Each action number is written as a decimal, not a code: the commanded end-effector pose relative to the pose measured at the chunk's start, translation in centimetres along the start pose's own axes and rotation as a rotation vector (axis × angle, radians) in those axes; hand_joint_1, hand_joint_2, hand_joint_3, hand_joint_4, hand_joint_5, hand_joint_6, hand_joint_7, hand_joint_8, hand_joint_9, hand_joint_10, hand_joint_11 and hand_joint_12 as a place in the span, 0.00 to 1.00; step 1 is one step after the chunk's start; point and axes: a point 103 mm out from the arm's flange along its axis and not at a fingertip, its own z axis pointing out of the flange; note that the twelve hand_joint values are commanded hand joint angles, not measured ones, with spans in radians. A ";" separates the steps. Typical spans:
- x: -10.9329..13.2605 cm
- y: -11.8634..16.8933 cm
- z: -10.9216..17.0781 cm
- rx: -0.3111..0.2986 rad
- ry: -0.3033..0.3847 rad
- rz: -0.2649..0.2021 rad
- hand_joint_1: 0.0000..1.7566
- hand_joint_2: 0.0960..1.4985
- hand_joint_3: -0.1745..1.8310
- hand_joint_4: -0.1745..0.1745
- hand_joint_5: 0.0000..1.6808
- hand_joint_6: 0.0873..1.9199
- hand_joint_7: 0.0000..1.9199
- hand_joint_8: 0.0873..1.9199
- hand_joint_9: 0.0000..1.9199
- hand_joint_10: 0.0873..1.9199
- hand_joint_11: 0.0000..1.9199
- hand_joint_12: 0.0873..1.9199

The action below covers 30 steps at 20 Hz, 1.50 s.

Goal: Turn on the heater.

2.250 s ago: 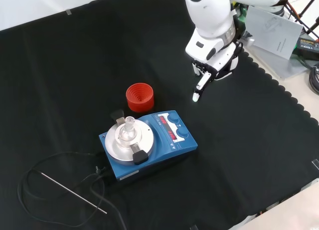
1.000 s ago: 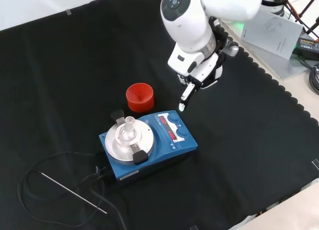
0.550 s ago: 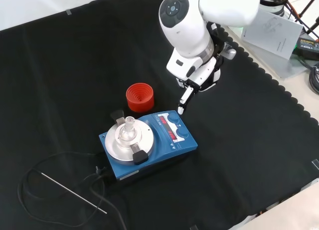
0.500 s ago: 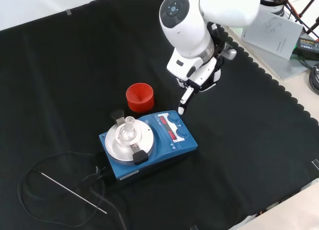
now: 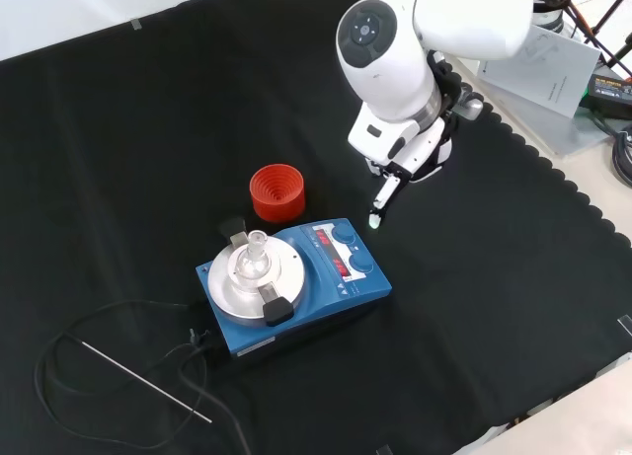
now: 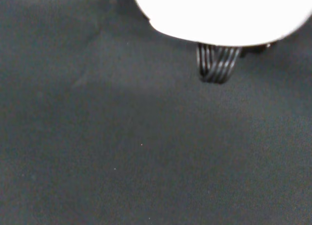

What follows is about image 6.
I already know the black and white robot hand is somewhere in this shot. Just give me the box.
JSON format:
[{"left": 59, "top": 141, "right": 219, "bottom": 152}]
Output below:
[{"left": 131, "top": 0, "right": 312, "bottom": 84}]

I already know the black cloth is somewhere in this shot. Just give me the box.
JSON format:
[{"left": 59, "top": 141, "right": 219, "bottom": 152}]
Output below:
[{"left": 0, "top": 0, "right": 312, "bottom": 225}]

